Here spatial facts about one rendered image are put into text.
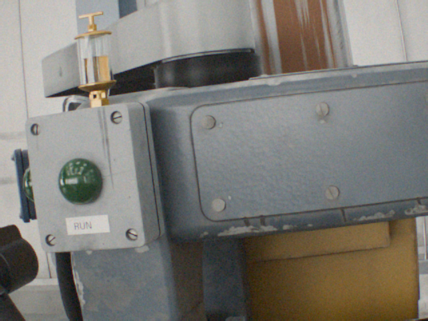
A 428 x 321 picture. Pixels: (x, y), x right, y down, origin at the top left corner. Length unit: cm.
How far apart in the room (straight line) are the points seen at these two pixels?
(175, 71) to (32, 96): 564
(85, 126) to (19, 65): 584
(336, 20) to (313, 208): 52
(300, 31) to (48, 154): 56
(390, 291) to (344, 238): 9
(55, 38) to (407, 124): 576
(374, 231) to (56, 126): 36
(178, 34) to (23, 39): 569
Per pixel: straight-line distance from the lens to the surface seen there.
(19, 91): 638
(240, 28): 71
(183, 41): 70
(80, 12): 571
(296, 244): 82
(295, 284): 88
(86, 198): 54
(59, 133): 56
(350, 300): 88
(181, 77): 70
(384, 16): 576
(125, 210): 55
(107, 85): 63
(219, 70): 69
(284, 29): 107
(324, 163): 57
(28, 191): 58
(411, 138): 56
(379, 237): 82
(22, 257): 91
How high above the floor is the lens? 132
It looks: 3 degrees down
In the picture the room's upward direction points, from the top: 7 degrees counter-clockwise
